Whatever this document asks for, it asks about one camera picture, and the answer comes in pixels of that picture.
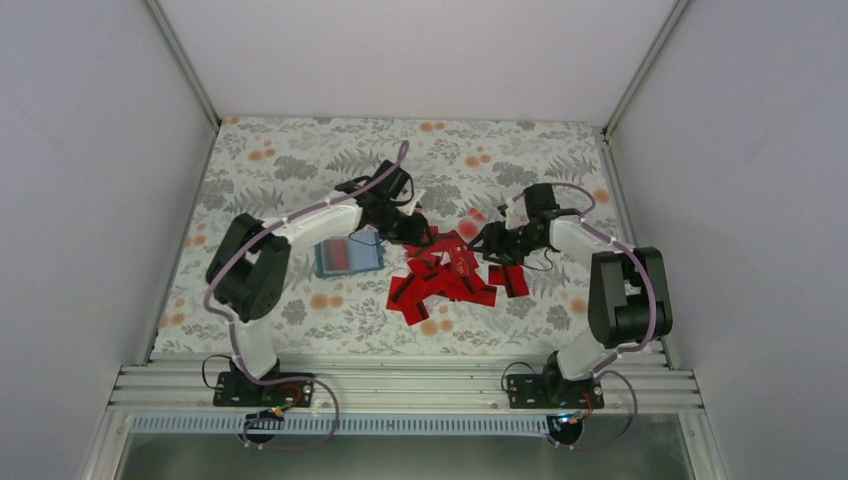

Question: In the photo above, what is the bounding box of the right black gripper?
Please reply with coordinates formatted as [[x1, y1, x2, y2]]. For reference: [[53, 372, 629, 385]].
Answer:
[[468, 220, 546, 267]]

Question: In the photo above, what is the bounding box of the teal card holder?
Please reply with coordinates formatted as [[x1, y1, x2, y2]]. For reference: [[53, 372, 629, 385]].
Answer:
[[315, 230, 385, 278]]

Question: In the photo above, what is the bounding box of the red card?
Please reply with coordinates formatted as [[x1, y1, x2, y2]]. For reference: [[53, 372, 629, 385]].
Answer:
[[400, 301, 430, 326], [488, 264, 529, 298], [321, 238, 351, 274]]

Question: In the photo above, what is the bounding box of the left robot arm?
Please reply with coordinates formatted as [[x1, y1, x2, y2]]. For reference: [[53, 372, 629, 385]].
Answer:
[[203, 161, 435, 405]]

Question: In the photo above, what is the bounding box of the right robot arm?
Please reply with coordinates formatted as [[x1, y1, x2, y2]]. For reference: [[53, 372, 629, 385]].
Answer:
[[469, 183, 673, 407]]

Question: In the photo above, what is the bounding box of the white red-circle card right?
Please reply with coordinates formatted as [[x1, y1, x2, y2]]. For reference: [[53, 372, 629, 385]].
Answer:
[[455, 208, 487, 242]]

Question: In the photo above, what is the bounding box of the pile of red cards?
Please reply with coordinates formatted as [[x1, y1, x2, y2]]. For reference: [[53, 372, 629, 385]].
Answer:
[[386, 227, 496, 313]]

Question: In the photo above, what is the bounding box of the red card front bottom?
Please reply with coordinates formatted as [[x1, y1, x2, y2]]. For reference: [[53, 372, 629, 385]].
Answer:
[[400, 301, 430, 326]]

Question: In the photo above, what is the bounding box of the floral table mat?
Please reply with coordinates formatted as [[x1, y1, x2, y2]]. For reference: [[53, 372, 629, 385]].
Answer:
[[153, 117, 621, 357]]

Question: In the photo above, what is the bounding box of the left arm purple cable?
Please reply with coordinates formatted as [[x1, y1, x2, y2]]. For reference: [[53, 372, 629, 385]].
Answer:
[[201, 140, 411, 453]]

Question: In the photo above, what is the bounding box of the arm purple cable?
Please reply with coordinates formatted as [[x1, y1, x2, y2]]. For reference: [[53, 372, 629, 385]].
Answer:
[[201, 140, 411, 453], [510, 182, 658, 452]]

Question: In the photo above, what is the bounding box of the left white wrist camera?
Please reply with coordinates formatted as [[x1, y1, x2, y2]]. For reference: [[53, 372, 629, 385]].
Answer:
[[399, 189, 426, 215]]

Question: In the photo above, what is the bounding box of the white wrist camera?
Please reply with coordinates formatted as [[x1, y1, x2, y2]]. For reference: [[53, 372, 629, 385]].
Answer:
[[498, 201, 527, 229], [399, 189, 426, 215]]

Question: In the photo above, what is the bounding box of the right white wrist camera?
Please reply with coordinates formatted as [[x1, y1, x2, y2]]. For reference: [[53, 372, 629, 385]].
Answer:
[[498, 201, 527, 229]]

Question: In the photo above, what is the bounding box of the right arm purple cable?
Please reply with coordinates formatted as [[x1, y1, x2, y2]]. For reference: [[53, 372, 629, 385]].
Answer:
[[510, 182, 658, 452]]

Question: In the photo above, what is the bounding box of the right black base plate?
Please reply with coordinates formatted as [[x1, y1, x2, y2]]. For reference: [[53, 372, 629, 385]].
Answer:
[[505, 374, 605, 410]]

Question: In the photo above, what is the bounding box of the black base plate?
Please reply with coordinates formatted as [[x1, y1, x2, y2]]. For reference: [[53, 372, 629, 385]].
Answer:
[[212, 371, 315, 408], [505, 374, 605, 410]]

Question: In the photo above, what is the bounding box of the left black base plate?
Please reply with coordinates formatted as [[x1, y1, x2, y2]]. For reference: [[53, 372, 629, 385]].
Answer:
[[212, 371, 315, 408]]

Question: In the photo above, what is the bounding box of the grey slotted cable duct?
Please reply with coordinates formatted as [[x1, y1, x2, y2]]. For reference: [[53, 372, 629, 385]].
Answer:
[[130, 412, 550, 437]]

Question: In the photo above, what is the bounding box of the aluminium rail frame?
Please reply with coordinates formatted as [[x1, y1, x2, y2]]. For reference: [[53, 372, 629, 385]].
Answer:
[[108, 352, 704, 414]]

